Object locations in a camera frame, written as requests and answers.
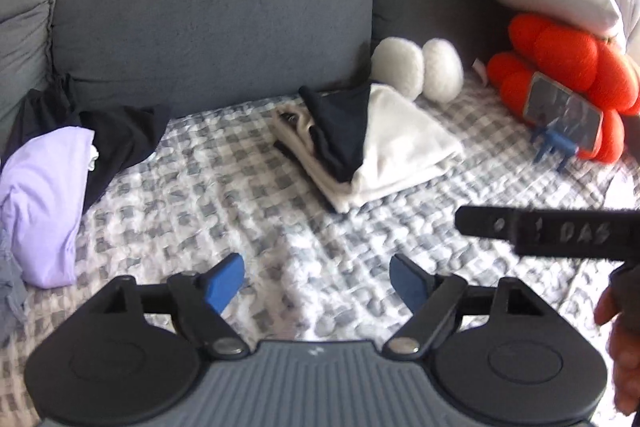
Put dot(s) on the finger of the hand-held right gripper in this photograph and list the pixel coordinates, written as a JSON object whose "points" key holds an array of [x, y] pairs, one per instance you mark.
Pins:
{"points": [[487, 222]]}

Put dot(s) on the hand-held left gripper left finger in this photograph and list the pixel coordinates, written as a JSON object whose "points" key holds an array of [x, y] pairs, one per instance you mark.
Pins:
{"points": [[222, 284]]}

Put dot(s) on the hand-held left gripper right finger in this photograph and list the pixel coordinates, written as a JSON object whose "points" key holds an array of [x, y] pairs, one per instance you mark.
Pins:
{"points": [[410, 284]]}

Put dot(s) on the beige cat print sweatshirt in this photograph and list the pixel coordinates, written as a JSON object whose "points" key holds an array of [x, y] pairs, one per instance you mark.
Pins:
{"points": [[410, 147]]}

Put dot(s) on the black sweater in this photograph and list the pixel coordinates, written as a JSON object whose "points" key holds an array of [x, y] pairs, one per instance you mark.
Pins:
{"points": [[340, 127]]}

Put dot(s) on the person's right hand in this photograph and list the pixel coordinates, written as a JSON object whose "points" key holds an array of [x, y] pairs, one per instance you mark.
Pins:
{"points": [[627, 352]]}

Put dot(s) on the grey patterned quilt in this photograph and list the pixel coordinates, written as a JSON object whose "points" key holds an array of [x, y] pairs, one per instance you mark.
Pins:
{"points": [[200, 207]]}

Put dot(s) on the blue phone stand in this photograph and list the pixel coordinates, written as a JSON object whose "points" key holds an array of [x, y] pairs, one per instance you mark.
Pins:
{"points": [[552, 144]]}

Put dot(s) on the smartphone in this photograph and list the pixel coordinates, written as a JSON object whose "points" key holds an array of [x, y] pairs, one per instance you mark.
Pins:
{"points": [[565, 112]]}

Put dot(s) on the orange pumpkin cushion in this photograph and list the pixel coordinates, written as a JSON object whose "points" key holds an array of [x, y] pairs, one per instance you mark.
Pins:
{"points": [[565, 47], [510, 82]]}

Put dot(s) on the white fluffy plush cushion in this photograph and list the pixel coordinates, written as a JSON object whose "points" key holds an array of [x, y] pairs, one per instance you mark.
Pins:
{"points": [[397, 67], [442, 69]]}

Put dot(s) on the black garment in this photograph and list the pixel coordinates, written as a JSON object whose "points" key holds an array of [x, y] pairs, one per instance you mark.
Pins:
{"points": [[120, 132]]}

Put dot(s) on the lilac garment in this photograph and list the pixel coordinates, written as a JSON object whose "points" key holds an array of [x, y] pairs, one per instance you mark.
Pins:
{"points": [[40, 207]]}

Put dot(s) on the grey garment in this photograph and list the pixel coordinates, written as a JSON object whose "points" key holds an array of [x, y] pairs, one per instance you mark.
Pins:
{"points": [[10, 297]]}

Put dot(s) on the grey sofa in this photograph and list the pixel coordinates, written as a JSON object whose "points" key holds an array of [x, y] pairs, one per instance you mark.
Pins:
{"points": [[200, 7]]}

